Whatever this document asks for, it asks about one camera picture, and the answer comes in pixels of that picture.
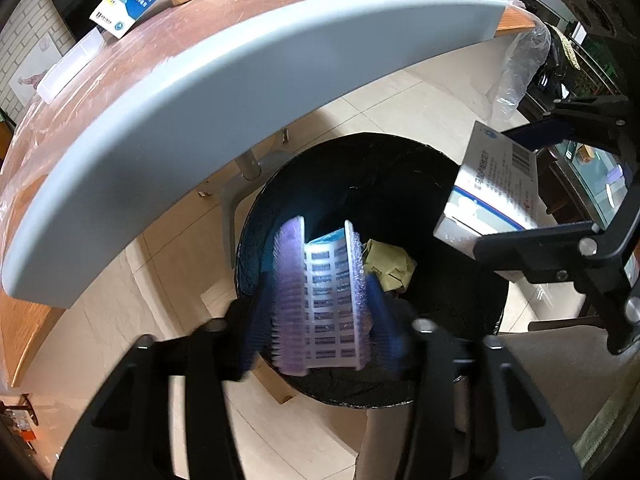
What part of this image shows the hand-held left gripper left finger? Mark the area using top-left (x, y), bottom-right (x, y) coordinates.
top-left (52, 270), bottom-right (281, 480)

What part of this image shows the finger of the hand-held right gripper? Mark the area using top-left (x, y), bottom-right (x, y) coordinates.
top-left (472, 220), bottom-right (640, 357)
top-left (500, 94), bottom-right (637, 162)

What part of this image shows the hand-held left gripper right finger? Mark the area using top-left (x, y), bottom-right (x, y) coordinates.
top-left (366, 272), bottom-right (584, 480)

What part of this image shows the purple bristled white plastic mat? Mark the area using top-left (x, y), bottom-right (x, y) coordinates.
top-left (272, 216), bottom-right (373, 378)

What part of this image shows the white barcode medicine box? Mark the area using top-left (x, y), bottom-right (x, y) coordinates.
top-left (432, 121), bottom-right (551, 283)

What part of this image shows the black round trash bin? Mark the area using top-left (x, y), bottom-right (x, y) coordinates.
top-left (234, 132), bottom-right (511, 408)

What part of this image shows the yellow green crumpled paper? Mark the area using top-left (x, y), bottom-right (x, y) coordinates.
top-left (361, 239), bottom-right (418, 293)

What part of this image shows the glass tank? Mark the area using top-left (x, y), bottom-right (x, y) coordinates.
top-left (547, 137), bottom-right (633, 226)

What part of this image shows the clear plastic table cover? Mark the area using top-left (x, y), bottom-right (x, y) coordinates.
top-left (0, 0), bottom-right (551, 221)

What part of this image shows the blue plastic wrapper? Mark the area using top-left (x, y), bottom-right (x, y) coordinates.
top-left (307, 227), bottom-right (347, 249)

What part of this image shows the round wooden table grey rim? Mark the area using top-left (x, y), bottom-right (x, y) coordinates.
top-left (0, 0), bottom-right (541, 388)

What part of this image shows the white plastic tray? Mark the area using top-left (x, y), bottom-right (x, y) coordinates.
top-left (36, 27), bottom-right (108, 103)

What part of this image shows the giraffe drawing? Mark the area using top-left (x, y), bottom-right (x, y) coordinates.
top-left (10, 30), bottom-right (66, 111)

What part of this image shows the black flat television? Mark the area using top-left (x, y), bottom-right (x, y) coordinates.
top-left (42, 0), bottom-right (117, 42)

